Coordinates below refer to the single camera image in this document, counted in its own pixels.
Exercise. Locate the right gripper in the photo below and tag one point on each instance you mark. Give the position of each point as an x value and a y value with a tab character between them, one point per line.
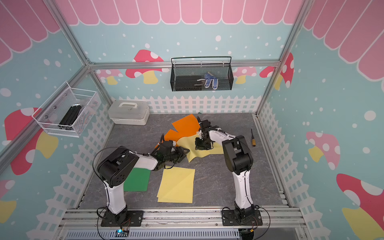
198	147

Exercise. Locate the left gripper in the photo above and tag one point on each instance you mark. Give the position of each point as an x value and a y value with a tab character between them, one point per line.
181	154

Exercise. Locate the yellow paper sheet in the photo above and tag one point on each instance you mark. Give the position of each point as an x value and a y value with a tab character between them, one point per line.
177	186
189	143

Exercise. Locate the green paper sheet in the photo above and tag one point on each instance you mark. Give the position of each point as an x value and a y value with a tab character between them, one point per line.
137	180

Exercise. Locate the yellow paper sheet bottom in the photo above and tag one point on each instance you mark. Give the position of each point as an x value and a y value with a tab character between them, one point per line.
189	143

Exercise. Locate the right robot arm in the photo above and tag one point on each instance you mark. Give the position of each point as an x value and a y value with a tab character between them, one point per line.
239	161

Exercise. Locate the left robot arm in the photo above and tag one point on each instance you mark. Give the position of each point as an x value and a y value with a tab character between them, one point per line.
114	170

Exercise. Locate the orange paper sheet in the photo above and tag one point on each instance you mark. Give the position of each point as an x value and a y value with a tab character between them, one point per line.
187	126
171	135

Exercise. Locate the black box in mesh basket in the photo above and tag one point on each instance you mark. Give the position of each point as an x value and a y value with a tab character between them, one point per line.
188	83

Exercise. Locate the blue white item in basket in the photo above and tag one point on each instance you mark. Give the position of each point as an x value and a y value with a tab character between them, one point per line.
209	81

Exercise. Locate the white plastic storage box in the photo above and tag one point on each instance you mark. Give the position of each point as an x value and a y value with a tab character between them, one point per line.
127	112

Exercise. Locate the small green circuit board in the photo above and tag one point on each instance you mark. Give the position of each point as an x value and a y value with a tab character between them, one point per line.
121	233

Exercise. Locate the black item in white basket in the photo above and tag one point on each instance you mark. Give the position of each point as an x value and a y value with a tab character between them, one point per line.
70	117

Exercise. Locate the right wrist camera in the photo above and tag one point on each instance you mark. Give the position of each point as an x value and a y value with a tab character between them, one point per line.
204	127

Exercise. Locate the screwdriver with wooden handle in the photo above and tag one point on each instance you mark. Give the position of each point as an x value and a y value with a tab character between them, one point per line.
253	139

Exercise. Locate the black wire mesh basket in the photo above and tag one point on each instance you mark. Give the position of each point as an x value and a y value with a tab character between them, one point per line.
220	67

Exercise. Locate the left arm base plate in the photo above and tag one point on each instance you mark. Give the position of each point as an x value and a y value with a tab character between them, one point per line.
124	219

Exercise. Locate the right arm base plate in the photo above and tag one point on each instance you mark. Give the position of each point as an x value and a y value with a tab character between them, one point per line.
229	218

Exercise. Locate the aluminium front rail frame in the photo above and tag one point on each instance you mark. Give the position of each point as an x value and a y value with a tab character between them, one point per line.
279	223

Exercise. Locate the white wire basket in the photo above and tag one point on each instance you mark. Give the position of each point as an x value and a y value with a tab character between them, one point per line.
52	111

